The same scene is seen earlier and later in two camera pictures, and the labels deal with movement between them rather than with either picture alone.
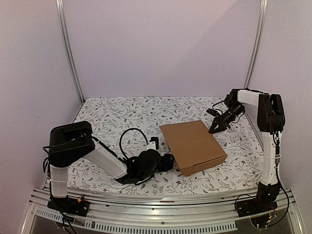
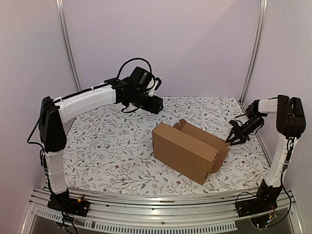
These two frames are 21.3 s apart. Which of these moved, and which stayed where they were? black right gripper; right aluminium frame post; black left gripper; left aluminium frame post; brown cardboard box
Moved: brown cardboard box; black left gripper; black right gripper
Stayed: left aluminium frame post; right aluminium frame post
